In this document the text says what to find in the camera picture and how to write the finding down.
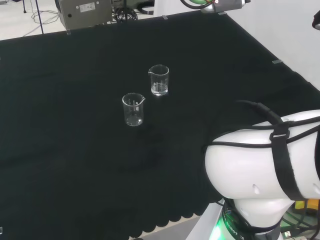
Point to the black table cloth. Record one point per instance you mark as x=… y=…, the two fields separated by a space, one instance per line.
x=75 y=125

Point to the clear glass beaker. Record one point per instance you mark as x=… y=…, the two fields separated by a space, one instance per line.
x=160 y=90
x=133 y=121

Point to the grey metal cabinet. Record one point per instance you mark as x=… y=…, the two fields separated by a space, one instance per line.
x=85 y=12

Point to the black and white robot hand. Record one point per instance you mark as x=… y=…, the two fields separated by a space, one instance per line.
x=225 y=6

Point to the black tripod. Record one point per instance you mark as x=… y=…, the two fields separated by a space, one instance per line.
x=40 y=17
x=125 y=10

